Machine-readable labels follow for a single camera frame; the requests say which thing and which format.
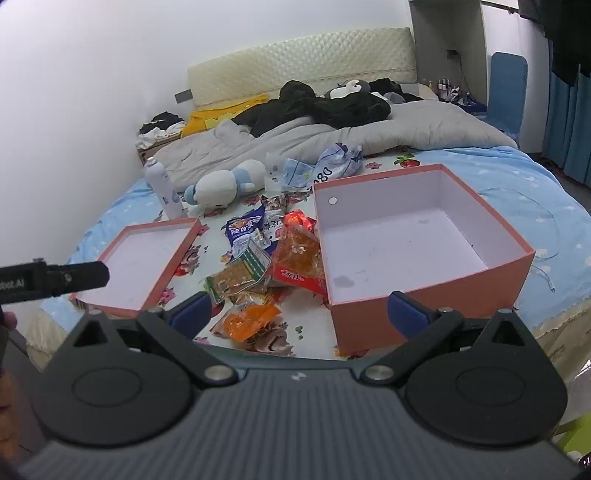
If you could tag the group of small bottles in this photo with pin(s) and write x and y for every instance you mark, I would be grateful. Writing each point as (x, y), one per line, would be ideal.
(445, 87)

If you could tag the dark grey clothing pile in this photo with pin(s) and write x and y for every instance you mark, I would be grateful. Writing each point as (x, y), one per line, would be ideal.
(397, 90)

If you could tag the red orange snack packet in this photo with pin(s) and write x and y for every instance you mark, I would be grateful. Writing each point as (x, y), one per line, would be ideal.
(298, 258)

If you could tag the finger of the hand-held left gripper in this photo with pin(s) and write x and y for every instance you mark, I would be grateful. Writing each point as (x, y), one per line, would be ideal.
(78, 277)

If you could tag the person's left hand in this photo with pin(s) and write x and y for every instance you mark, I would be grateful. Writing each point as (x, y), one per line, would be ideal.
(8, 319)

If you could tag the blue chair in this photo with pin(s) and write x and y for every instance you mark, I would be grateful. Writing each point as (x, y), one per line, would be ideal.
(507, 92)

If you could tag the cream padded headboard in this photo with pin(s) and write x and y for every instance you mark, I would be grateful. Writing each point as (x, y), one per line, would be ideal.
(300, 60)

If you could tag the grey wall socket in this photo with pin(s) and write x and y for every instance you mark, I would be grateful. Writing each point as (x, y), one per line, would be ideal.
(183, 96)

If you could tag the green white cracker packet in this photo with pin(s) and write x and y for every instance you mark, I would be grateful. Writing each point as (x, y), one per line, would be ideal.
(238, 277)

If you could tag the black clothing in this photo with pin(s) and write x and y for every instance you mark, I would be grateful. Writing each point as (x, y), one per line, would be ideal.
(323, 108)

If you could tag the blue cloud-print bed sheet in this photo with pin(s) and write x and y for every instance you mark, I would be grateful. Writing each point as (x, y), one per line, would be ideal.
(508, 175)

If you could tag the blue curtain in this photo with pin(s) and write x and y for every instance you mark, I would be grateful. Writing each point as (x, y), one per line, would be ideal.
(568, 129)

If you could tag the blue white snack packet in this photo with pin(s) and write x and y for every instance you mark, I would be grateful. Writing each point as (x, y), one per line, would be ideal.
(244, 228)

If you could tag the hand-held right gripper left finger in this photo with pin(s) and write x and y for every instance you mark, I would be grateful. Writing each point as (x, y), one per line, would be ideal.
(191, 310)

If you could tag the white blue plush toy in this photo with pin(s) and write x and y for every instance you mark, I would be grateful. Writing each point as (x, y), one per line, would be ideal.
(221, 184)

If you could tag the pink box lid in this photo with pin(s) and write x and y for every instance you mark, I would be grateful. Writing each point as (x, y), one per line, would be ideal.
(138, 263)

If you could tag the yellow cloth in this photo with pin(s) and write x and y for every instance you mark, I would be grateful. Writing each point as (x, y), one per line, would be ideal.
(207, 115)

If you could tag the green stool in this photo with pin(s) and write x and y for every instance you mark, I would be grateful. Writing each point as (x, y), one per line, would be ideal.
(575, 438)

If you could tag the white wardrobe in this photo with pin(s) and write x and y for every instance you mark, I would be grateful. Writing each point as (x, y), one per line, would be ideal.
(443, 32)

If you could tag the pink cardboard box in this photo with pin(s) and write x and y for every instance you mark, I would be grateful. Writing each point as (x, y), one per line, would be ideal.
(406, 230)

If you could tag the white printed snack packet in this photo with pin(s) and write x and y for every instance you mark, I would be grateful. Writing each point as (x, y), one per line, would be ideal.
(272, 226)

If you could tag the grey duvet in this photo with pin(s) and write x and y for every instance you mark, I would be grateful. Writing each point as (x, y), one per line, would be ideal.
(415, 124)

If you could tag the floral mat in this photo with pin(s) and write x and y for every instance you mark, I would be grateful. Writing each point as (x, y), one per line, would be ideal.
(217, 230)

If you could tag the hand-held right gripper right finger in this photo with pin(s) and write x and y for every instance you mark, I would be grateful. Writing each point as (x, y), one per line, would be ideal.
(407, 316)

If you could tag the black white clothes pile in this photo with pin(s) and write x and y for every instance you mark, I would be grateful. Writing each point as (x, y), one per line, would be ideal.
(159, 122)

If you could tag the white spray can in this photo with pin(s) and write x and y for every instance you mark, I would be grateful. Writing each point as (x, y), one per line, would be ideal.
(161, 187)

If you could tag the crumpled blue white plastic bags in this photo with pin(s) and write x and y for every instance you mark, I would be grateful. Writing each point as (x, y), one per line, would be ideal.
(323, 164)

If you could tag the hanging dark clothes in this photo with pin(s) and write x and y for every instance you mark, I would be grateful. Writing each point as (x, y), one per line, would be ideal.
(563, 41)

